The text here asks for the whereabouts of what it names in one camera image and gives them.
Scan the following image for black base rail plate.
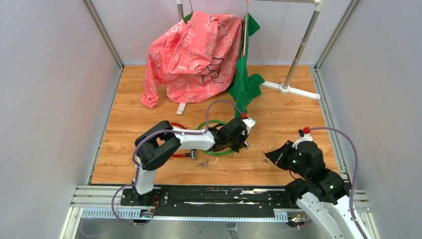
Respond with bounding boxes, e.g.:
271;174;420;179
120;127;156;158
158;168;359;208
117;185;307;222

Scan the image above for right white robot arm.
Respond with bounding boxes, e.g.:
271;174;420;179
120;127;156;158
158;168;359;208
264;140;370;239

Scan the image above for green cloth garment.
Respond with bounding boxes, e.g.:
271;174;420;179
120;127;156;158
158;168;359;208
228;12;265;118

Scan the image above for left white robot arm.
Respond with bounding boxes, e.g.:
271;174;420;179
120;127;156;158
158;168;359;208
132;118;256;206

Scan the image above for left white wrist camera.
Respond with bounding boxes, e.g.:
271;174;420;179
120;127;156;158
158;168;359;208
242;118;256;130

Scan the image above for red cable lock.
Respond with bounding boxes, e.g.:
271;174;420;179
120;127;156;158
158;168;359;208
166;122;198;161

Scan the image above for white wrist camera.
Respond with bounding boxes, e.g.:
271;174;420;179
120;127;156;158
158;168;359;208
292;129;313;149
242;118;256;130

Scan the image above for green cable lock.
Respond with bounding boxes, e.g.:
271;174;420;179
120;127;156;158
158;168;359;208
204;120;250;156

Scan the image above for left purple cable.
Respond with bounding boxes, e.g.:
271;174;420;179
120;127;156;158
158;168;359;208
110;100;248;227

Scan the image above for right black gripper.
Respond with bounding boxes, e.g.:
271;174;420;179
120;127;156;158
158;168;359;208
267;139;310;179

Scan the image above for white metal clothes rack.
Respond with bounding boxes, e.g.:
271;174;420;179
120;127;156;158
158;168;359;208
175;0;326;115

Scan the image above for purple cable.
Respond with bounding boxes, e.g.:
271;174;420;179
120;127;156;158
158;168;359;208
110;100;248;227
303;126;370;239

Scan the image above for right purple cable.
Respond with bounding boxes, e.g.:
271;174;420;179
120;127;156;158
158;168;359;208
303;126;370;239

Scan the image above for keys near red lock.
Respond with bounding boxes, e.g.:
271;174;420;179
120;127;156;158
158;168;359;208
195;160;209;167

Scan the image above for pink patterned jacket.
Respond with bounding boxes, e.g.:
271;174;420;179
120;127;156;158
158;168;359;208
141;11;243;109

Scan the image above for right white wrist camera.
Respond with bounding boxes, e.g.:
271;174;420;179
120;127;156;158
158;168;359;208
292;129;313;149

